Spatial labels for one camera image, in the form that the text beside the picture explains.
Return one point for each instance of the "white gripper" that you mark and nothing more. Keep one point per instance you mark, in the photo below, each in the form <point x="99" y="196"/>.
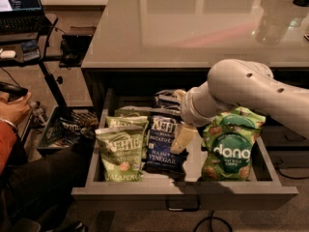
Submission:
<point x="189" y="108"/>

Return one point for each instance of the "blue Kettle sea salt bag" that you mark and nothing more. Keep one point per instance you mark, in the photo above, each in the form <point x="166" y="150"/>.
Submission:
<point x="162" y="130"/>

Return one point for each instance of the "orange sleeved forearm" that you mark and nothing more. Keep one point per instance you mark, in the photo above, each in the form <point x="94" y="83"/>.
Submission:
<point x="7" y="140"/>

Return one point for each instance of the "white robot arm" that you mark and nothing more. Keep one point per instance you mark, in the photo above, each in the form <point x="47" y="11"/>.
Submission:
<point x="234" y="83"/>

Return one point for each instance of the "grey open top drawer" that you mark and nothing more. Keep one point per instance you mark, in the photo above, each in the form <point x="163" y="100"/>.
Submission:
<point x="262" y="191"/>

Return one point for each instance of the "green Kettle jalapeno bag front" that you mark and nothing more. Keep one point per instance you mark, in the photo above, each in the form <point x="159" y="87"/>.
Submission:
<point x="116" y="169"/>

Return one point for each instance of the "grey counter cabinet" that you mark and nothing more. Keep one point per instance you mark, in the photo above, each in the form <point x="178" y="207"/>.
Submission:
<point x="143" y="46"/>

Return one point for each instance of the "black bag on floor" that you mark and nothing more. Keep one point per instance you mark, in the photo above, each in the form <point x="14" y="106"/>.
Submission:
<point x="74" y="45"/>

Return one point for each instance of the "person's hand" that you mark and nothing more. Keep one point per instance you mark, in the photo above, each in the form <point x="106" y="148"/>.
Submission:
<point x="14" y="111"/>

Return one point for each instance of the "green Dang rice chips front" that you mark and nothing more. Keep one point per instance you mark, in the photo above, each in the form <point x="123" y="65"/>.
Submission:
<point x="229" y="150"/>

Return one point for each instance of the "grey bin of snacks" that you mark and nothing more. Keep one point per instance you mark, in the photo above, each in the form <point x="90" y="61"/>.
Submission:
<point x="68" y="126"/>

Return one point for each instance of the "person's dark trousers leg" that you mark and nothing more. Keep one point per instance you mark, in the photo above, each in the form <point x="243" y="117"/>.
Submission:
<point x="29" y="189"/>

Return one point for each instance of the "black controller device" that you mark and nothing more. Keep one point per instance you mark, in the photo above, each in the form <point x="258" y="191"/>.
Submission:
<point x="15" y="92"/>

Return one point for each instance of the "white small device on stand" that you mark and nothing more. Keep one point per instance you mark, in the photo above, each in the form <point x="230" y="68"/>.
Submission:
<point x="7" y="54"/>

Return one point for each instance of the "laptop computer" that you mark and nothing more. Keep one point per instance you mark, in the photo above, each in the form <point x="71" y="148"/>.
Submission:
<point x="20" y="16"/>

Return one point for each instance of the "metal drawer handle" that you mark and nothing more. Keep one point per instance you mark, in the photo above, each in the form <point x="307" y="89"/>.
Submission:
<point x="183" y="203"/>

